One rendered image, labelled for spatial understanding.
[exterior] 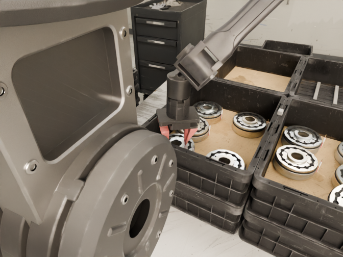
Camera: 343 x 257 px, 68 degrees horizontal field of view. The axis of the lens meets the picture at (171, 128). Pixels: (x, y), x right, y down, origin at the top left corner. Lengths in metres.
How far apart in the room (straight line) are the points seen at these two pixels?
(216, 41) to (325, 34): 3.56
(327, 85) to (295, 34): 2.83
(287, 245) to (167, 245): 0.28
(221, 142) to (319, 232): 0.34
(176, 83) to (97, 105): 0.40
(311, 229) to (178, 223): 0.32
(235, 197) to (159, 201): 0.39
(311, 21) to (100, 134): 3.90
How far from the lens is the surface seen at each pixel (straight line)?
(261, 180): 0.55
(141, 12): 2.25
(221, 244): 0.72
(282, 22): 4.04
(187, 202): 0.71
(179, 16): 2.10
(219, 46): 0.55
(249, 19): 0.56
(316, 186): 0.73
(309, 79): 1.27
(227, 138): 0.80
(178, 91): 0.59
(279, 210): 0.61
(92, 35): 0.18
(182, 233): 0.72
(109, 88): 0.20
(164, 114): 0.64
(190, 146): 0.71
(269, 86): 1.15
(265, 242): 0.71
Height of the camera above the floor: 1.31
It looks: 36 degrees down
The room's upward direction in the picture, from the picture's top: straight up
